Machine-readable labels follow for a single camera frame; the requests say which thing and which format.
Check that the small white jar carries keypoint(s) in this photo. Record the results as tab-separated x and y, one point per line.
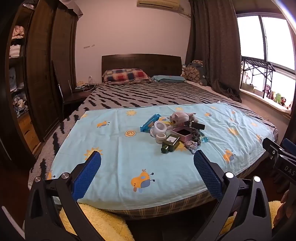
160	139

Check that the person's right hand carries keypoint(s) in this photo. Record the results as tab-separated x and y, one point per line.
283	212

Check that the purple white scrunchie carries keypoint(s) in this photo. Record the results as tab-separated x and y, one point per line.
190	146

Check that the blue plastic clip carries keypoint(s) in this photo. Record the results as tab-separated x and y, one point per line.
205	139

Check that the bed with plaid mattress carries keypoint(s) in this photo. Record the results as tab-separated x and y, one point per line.
138	97

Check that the window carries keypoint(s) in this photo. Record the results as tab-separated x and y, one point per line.
254	37

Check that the brown monkey plush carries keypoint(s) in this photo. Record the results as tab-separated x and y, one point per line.
267	90

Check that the plaid pillow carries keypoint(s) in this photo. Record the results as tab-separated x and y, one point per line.
126	75

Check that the grey plush toy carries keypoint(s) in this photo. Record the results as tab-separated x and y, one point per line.
181	117

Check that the brown patterned cushion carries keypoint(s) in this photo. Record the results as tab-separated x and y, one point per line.
193	73

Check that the dark wooden headboard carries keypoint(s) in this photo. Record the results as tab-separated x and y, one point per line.
141	62

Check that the small red plush toy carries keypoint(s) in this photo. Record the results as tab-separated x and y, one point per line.
285	102

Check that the green plush toy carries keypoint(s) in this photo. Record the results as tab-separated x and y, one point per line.
278	97

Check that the pink box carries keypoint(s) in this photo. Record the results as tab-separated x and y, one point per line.
182	138

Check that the black folding rack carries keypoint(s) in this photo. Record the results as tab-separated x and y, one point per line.
256	66

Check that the yellow fluffy blanket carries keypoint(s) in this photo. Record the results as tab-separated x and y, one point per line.
101	222

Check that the brown curtain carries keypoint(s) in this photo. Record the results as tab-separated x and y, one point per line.
212	46

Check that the teal pillow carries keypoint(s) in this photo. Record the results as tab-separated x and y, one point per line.
167	78

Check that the blue snack packet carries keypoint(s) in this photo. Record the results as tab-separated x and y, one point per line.
148	124

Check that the wall air conditioner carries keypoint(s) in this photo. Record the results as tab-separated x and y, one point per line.
158	3

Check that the pink folded clothes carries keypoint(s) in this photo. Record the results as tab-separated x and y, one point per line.
18	32

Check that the plaid bed mattress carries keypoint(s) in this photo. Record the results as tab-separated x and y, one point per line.
161	212

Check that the dark wooden wardrobe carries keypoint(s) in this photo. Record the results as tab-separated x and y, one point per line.
44	69

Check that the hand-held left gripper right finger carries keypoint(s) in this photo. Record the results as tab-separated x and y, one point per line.
208	176

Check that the dark wooden chair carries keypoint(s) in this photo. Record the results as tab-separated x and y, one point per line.
69	97

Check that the green glass bottle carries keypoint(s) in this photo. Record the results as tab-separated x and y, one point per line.
170	143

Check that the white striped folded clothes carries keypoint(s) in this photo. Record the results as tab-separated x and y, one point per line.
14	51

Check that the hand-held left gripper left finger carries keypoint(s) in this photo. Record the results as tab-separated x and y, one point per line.
90	175

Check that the light blue printed sheet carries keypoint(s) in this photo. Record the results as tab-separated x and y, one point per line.
111	150

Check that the white tape roll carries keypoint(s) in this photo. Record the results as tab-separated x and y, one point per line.
160	127

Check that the black box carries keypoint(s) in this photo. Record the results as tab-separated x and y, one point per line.
195	125

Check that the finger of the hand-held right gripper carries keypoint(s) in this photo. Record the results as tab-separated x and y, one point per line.
272	148
290	144

